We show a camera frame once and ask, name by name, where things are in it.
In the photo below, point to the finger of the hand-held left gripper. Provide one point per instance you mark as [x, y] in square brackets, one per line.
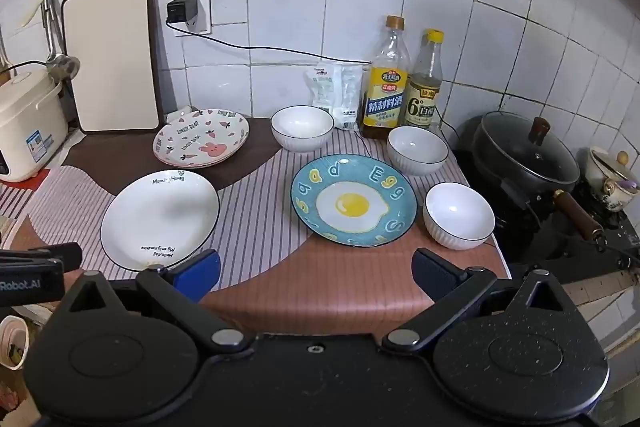
[60, 254]

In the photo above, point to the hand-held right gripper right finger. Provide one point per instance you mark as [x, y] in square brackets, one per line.
[434, 273]

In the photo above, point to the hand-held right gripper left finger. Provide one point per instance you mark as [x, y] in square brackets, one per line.
[200, 271]

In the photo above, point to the white ribbed bowl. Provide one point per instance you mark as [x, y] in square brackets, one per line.
[459, 217]
[301, 127]
[417, 152]

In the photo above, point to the white plate with black rim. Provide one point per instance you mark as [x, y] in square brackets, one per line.
[160, 219]

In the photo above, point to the blue fried egg plate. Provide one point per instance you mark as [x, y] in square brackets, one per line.
[352, 202]

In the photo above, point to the pink bunny print plate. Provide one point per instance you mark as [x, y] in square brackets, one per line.
[200, 137]
[232, 156]

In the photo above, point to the white paper cup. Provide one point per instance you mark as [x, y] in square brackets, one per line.
[12, 342]

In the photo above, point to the striped brown table mat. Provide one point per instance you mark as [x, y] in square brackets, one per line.
[260, 217]

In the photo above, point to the black gas stove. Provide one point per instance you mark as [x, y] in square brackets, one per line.
[525, 237]

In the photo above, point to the black wok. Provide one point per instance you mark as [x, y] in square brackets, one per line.
[500, 179]

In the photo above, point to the white rice cooker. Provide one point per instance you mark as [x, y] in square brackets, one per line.
[27, 127]

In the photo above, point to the glass wok lid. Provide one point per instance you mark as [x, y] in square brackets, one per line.
[525, 147]

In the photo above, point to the white cutting board stand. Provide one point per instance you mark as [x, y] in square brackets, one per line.
[180, 114]

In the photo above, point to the vinegar bottle yellow cap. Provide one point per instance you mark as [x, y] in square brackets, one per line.
[424, 99]

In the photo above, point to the cooking wine bottle yellow label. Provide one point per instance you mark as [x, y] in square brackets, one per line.
[385, 97]

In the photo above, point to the metal ladle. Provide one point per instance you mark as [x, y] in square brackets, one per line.
[62, 64]

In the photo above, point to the white seasoning packet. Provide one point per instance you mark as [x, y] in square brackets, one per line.
[321, 84]
[347, 97]

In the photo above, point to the cream floral pot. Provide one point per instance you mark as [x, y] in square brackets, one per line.
[607, 172]

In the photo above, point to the cream cutting board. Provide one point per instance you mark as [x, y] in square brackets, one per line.
[112, 57]

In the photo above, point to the black power adapter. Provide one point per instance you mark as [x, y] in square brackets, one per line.
[181, 11]

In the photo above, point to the white wall socket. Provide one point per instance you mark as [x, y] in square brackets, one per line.
[202, 14]

